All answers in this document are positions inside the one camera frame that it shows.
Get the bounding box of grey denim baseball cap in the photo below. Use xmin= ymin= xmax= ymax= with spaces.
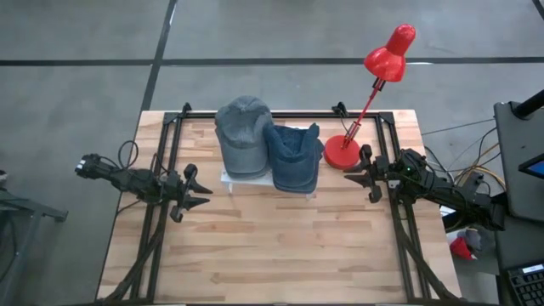
xmin=223 ymin=163 xmax=271 ymax=180
xmin=214 ymin=95 xmax=275 ymax=174

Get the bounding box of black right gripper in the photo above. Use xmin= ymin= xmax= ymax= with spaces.
xmin=343 ymin=144 xmax=399 ymax=204

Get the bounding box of black aluminium rig frame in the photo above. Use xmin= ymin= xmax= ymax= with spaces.
xmin=101 ymin=110 xmax=458 ymax=305

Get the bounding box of grey cloth item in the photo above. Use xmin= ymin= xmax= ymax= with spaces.
xmin=465 ymin=228 xmax=484 ymax=254

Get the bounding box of navy denim baseball cap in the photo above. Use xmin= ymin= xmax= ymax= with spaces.
xmin=271 ymin=176 xmax=320 ymax=195
xmin=263 ymin=122 xmax=325 ymax=188

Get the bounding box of black round pole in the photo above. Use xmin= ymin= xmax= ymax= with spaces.
xmin=512 ymin=88 xmax=544 ymax=120

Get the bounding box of yellow floor cable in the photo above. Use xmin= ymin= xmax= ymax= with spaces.
xmin=454 ymin=165 xmax=507 ymax=190

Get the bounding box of grey metal cart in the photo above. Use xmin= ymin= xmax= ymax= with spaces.
xmin=0 ymin=169 xmax=69 ymax=298

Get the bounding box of grey floor cable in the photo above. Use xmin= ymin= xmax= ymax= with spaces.
xmin=421 ymin=117 xmax=496 ymax=136

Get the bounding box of red cloth item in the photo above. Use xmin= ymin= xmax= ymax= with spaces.
xmin=449 ymin=235 xmax=475 ymax=261

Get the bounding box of black keyboard desk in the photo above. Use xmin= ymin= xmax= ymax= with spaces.
xmin=441 ymin=193 xmax=544 ymax=306

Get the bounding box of black computer keyboard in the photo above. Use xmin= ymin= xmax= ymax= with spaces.
xmin=505 ymin=263 xmax=544 ymax=306

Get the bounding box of red desk lamp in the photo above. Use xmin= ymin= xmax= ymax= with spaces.
xmin=323 ymin=23 xmax=417 ymax=171

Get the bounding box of tablet with blue screen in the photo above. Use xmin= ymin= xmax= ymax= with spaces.
xmin=518 ymin=152 xmax=544 ymax=179

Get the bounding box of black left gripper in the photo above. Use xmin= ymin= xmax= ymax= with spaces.
xmin=164 ymin=163 xmax=213 ymax=224

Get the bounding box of white perforated metal stand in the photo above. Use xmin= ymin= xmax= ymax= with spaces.
xmin=219 ymin=167 xmax=318 ymax=201

